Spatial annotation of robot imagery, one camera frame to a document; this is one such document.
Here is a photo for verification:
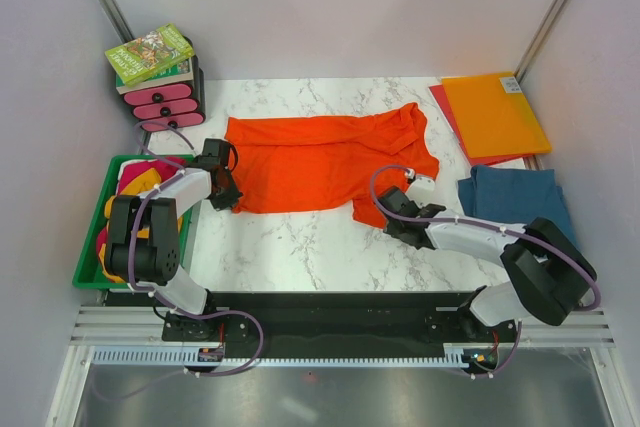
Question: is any orange t shirt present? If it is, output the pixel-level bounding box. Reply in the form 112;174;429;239
225;103;439;228

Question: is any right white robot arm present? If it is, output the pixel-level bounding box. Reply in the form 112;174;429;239
374;187;600;341

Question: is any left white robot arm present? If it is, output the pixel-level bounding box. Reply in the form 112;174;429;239
104;138;242;340

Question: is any black pink drawer unit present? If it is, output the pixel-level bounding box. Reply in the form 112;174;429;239
118;59;206;132

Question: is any yellow t shirt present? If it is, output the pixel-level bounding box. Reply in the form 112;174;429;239
97;169;189;284

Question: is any dark green book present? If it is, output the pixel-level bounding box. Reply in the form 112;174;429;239
115;56;198;95

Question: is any folded blue t shirt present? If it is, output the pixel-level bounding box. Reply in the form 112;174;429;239
457;165;579;248

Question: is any light green book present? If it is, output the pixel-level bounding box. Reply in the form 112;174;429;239
105;23;195;87

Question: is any orange plastic folder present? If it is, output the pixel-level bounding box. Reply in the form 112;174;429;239
442;72;552;158

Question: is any red plastic folder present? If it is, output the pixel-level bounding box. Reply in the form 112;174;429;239
429;85;522;167

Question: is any green plastic bin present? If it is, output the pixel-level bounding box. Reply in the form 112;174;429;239
72;155;177;291

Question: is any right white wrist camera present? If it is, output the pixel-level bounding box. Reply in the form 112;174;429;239
405;168;436;207

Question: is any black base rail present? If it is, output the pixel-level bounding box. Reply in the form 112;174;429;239
162;292;515;358

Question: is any white slotted cable duct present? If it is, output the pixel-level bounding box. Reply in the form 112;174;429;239
91;346;469;368

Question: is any right aluminium corner post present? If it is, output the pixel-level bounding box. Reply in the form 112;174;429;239
514;0;570;84

